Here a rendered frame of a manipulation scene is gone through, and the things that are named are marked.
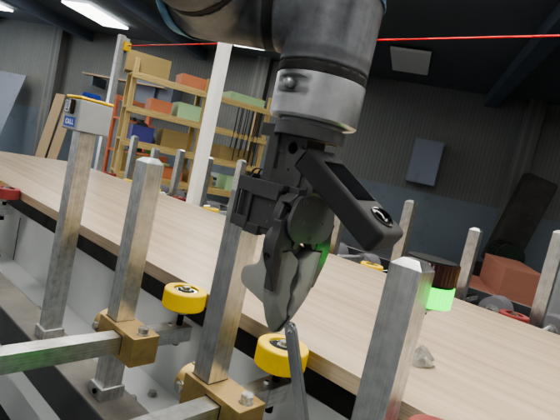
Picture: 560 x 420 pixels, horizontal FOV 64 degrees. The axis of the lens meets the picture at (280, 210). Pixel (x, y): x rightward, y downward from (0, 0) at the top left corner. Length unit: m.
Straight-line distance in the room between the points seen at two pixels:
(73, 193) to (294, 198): 0.68
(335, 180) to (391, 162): 8.93
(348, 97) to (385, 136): 8.97
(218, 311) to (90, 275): 0.82
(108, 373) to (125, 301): 0.13
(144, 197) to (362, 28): 0.49
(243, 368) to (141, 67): 5.62
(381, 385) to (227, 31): 0.39
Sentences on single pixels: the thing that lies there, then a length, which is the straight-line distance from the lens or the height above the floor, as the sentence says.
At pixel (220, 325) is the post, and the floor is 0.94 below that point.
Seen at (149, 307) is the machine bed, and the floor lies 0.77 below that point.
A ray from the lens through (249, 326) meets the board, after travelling 0.82.
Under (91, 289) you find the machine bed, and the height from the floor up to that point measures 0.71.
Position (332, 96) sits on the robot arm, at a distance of 0.43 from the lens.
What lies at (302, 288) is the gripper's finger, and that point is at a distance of 0.47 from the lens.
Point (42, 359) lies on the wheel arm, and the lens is 0.78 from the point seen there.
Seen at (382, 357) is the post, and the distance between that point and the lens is 0.49.
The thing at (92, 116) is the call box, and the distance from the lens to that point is 1.01.
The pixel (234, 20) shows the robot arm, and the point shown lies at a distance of 0.47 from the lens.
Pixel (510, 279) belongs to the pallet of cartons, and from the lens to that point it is 4.76.
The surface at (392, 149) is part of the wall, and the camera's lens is 9.36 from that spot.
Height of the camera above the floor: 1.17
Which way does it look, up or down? 5 degrees down
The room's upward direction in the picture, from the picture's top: 13 degrees clockwise
